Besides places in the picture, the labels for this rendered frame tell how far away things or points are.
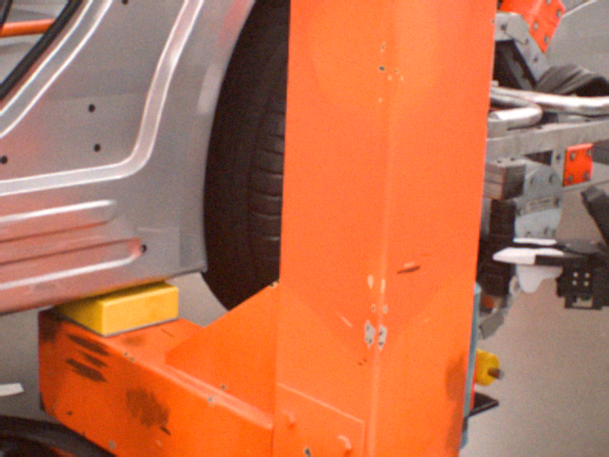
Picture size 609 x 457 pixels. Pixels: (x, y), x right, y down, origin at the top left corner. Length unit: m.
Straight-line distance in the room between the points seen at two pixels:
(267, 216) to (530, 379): 1.86
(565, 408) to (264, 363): 1.98
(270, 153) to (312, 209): 0.46
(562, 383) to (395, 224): 2.31
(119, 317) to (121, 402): 0.12
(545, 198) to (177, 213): 0.55
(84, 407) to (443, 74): 0.78
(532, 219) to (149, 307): 0.58
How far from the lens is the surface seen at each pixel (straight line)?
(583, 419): 3.35
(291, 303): 1.41
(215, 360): 1.57
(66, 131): 1.67
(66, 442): 1.86
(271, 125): 1.81
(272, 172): 1.80
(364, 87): 1.28
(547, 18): 2.08
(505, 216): 1.70
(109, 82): 1.69
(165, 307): 1.80
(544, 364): 3.70
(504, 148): 1.72
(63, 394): 1.85
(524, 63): 2.05
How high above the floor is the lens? 1.29
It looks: 15 degrees down
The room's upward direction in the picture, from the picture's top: 2 degrees clockwise
